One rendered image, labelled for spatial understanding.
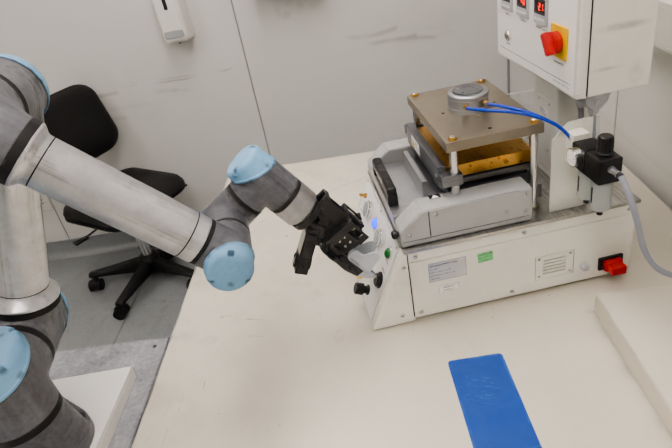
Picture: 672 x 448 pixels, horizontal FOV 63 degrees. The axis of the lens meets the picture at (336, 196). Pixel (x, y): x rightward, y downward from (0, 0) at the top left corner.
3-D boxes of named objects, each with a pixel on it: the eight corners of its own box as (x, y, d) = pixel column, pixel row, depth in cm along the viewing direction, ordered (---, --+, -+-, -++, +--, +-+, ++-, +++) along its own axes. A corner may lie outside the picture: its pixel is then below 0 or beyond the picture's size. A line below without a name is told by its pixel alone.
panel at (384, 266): (347, 243, 137) (369, 177, 129) (371, 323, 111) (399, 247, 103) (339, 241, 136) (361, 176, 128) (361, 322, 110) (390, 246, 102)
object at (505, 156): (491, 128, 122) (490, 87, 117) (536, 171, 103) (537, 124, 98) (416, 144, 121) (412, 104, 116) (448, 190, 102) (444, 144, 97)
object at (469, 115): (514, 111, 124) (513, 55, 118) (588, 169, 97) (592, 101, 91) (410, 133, 123) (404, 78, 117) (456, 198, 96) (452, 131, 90)
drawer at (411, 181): (496, 155, 126) (496, 123, 122) (541, 200, 107) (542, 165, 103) (372, 181, 125) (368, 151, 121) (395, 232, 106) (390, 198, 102)
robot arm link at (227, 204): (186, 248, 89) (231, 201, 88) (188, 217, 99) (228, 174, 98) (223, 273, 93) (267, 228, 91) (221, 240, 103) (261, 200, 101)
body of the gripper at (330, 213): (372, 240, 100) (326, 202, 95) (338, 269, 102) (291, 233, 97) (364, 219, 107) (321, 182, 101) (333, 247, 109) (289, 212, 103)
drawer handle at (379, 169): (382, 172, 120) (380, 155, 118) (398, 205, 107) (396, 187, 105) (373, 174, 120) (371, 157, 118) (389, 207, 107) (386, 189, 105)
